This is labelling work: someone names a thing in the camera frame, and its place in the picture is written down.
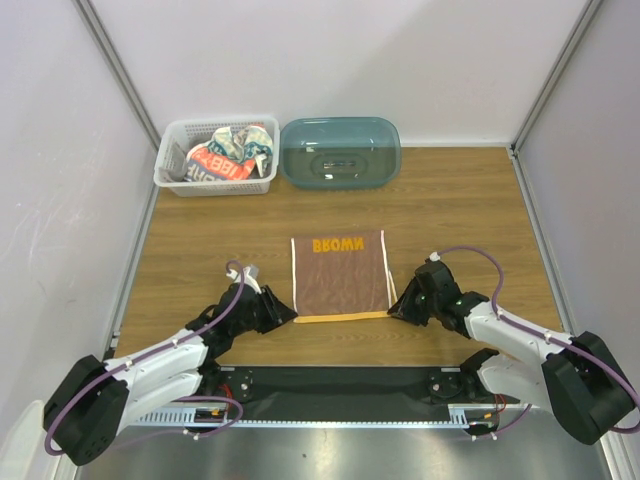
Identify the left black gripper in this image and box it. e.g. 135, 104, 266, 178
231, 285, 297, 336

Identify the yellow brown bear towel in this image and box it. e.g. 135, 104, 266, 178
290, 230, 398, 324

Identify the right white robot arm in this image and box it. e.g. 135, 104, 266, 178
388, 260, 639, 445

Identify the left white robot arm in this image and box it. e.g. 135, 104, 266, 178
43, 284, 297, 466

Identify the orange white lettered towel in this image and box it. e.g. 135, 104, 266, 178
184, 144, 256, 182

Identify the teal plastic tub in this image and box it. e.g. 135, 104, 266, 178
279, 117, 402, 190

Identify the teal patterned towel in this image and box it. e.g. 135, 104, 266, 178
206, 124, 273, 165

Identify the white plastic basket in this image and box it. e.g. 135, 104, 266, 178
153, 115, 280, 197

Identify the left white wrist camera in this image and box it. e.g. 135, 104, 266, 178
226, 264, 262, 294

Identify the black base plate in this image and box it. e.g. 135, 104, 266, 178
196, 366, 495, 405

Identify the aluminium frame rail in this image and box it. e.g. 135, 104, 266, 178
130, 397, 516, 434

